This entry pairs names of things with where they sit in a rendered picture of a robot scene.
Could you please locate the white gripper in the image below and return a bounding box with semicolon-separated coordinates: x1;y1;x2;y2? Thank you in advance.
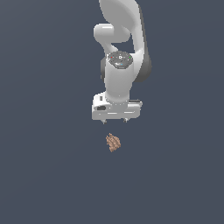
91;92;144;125

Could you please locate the small brown lumpy object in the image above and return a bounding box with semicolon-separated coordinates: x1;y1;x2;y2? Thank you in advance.
105;132;123;153

